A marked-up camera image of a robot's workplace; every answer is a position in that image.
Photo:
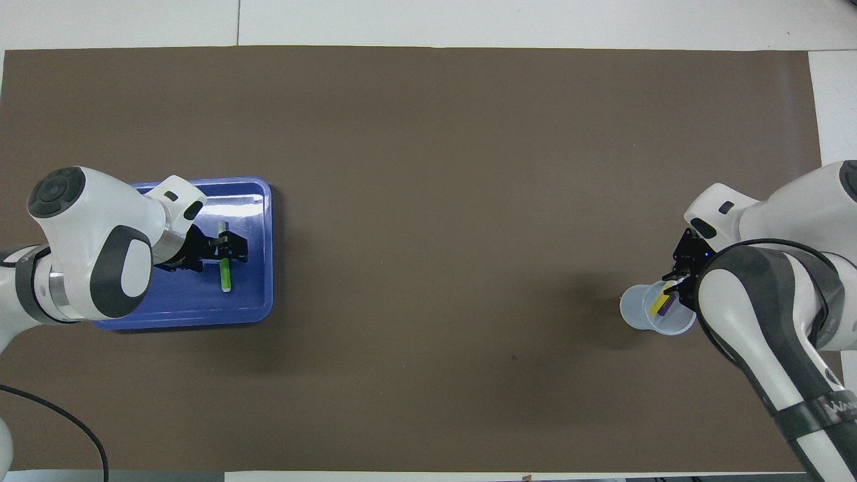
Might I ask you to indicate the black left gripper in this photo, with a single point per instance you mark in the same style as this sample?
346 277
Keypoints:
194 251

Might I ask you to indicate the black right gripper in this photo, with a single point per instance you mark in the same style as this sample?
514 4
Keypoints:
689 254

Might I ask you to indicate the purple pen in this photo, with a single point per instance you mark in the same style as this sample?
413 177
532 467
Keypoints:
666 308

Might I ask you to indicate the yellow pen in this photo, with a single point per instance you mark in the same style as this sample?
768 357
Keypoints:
656 302

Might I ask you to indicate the green pen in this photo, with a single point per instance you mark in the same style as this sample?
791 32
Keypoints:
225 278

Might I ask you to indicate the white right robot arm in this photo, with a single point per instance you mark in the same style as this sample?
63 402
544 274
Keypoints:
790 214

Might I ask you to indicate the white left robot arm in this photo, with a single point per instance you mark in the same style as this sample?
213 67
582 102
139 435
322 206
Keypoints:
87 221

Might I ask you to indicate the blue plastic tray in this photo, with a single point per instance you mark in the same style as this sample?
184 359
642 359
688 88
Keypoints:
254 288

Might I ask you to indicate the clear plastic measuring cup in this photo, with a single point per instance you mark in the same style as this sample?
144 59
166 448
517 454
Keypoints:
636 311

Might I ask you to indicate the brown table mat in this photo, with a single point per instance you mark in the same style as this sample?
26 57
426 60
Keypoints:
435 201

